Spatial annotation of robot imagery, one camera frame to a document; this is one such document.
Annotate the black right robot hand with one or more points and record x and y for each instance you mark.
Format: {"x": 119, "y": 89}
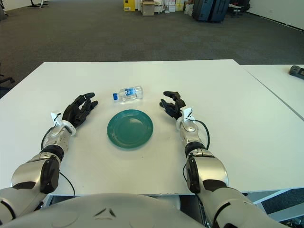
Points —
{"x": 175, "y": 107}

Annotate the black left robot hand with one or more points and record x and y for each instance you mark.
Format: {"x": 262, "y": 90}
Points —
{"x": 76, "y": 111}

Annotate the clear bottle with blue cap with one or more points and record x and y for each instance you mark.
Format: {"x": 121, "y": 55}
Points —
{"x": 130, "y": 93}

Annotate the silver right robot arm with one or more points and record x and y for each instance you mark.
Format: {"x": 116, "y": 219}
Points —
{"x": 211, "y": 168}

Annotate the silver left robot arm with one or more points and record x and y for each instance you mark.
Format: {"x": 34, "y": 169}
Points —
{"x": 31, "y": 169}

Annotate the green round plate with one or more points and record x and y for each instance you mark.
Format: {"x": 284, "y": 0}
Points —
{"x": 130, "y": 133}

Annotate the white plastic bag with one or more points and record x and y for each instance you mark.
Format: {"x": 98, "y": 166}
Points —
{"x": 188, "y": 10}

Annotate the black and blue suitcase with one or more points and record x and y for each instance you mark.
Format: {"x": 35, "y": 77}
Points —
{"x": 202, "y": 10}

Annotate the stack of white boxes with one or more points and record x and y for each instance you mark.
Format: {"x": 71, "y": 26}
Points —
{"x": 169, "y": 6}

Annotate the brown cardboard box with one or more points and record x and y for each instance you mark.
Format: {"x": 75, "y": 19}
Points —
{"x": 147, "y": 9}

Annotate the dark navy suitcase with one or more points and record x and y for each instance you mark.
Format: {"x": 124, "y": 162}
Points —
{"x": 221, "y": 12}

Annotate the grey robot torso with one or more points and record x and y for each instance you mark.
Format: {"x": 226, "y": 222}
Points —
{"x": 107, "y": 213}

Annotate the yellow box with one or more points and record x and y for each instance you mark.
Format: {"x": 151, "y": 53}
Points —
{"x": 129, "y": 5}

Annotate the background desk legs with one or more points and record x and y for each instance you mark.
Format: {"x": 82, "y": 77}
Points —
{"x": 40, "y": 3}

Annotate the background desk with chair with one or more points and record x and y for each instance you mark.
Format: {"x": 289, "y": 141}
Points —
{"x": 238, "y": 8}

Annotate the dark grey handheld device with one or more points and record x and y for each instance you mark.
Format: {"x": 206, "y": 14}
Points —
{"x": 297, "y": 72}

